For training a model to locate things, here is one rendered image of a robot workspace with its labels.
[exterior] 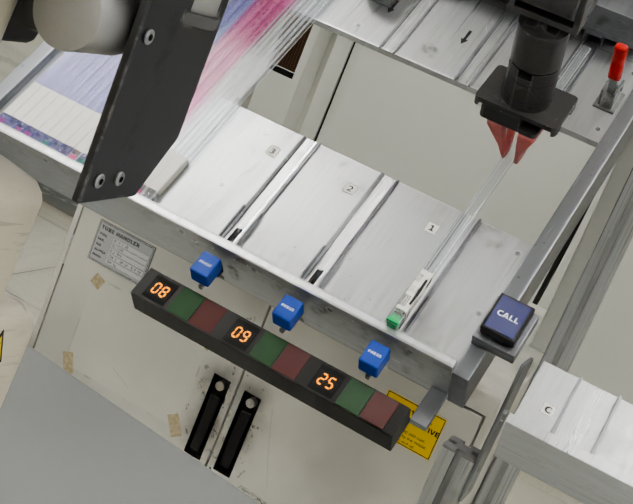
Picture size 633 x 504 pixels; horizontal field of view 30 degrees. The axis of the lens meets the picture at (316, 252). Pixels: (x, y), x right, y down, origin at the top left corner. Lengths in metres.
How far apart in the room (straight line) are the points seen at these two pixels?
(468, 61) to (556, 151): 1.68
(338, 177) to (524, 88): 0.25
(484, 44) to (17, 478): 0.87
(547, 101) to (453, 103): 1.93
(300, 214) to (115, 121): 0.69
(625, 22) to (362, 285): 0.50
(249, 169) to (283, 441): 0.45
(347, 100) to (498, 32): 1.81
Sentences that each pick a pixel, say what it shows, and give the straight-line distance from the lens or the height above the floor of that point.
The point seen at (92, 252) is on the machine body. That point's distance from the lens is 1.79.
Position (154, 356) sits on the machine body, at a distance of 1.76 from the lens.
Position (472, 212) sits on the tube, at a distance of 1.34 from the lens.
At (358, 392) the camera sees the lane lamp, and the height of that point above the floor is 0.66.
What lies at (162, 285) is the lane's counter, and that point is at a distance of 1.33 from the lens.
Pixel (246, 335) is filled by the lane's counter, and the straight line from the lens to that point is 1.28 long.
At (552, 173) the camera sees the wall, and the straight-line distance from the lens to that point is 3.20.
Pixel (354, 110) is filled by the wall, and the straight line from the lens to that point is 3.35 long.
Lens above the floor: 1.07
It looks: 14 degrees down
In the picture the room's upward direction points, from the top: 22 degrees clockwise
